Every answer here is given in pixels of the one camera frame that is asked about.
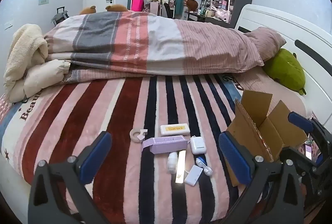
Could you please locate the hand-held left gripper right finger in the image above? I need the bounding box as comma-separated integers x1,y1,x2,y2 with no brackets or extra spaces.
218,132,304,224

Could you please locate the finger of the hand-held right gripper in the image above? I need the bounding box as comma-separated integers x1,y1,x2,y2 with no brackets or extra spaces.
288,111,332,160
281,146,325,176

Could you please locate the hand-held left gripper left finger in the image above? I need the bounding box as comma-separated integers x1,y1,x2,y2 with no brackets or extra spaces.
28,131,112,224

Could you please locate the brown cardboard box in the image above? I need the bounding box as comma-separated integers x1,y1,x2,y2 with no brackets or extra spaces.
226,89,308,187

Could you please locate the blue and white earphone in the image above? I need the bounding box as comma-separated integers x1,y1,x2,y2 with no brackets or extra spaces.
195,157,213,176

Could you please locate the white earbuds case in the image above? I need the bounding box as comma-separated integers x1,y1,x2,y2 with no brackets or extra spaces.
189,136,207,154

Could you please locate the small white box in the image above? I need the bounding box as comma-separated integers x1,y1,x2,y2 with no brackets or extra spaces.
184,165,203,185

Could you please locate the white tape dispenser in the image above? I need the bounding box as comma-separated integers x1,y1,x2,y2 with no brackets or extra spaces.
130,129,148,142

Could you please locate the shiny silver strip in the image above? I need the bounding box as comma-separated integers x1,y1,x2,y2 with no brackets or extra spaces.
175,150,187,184

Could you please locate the small white bottle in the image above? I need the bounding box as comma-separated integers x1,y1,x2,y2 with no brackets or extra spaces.
167,152,178,174

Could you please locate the white power bank yellow label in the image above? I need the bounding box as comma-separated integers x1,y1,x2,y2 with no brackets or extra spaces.
160,124,190,136

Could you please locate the purple rectangular box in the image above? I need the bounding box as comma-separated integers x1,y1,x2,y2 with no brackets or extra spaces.
142,136,188,155

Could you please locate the striped plush blanket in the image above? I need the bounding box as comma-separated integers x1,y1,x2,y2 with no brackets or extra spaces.
0,72,306,224

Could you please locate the green plush toy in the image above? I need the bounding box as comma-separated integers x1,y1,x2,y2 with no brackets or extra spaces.
262,48,306,95

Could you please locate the pink striped pillow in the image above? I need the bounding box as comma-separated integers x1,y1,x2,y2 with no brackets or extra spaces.
242,27,287,62

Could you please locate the white bed headboard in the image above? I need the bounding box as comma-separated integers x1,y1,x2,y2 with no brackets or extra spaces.
235,4,332,134

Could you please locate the cream padded jacket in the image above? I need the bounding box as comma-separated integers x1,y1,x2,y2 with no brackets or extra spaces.
10,59,71,100

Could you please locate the folded pink grey plaid quilt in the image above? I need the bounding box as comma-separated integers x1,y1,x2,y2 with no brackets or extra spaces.
43,11,265,77

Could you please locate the cream fleece blanket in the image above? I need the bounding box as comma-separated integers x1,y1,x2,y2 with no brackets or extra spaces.
4,24,50,103

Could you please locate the grey suitcase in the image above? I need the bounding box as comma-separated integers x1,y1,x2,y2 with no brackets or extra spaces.
50,6,70,26

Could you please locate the cluttered desk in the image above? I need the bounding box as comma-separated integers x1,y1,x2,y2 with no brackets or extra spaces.
185,10,231,24

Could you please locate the brown teddy bear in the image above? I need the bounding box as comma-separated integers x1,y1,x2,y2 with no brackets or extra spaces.
105,4,129,12
79,6,97,15

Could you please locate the pink bottle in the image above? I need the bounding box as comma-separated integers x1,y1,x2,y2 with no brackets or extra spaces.
131,0,145,11

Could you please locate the black chair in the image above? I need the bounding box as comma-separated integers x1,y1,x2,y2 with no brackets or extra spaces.
161,0,177,18

